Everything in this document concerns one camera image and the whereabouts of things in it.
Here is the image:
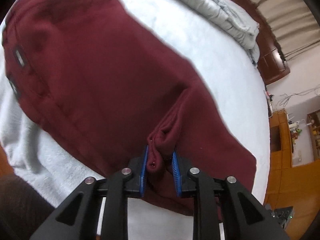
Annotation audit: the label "wooden wall shelf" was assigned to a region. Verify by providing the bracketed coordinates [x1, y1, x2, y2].
[307, 110, 320, 161]

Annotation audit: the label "white fleece bed sheet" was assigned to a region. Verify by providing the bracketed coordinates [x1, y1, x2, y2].
[1, 0, 269, 239]

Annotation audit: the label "maroon pants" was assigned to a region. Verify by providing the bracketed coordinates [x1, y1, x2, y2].
[2, 0, 256, 216]

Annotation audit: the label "orange wooden cabinet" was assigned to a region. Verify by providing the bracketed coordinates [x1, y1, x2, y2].
[264, 110, 319, 239]

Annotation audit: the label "grey folded quilt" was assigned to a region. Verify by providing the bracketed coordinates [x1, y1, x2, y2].
[179, 0, 260, 66]

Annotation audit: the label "dark wooden headboard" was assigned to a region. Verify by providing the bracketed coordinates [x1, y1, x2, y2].
[231, 0, 290, 85]

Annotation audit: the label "beige curtain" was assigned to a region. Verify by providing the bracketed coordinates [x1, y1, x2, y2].
[251, 0, 319, 60]

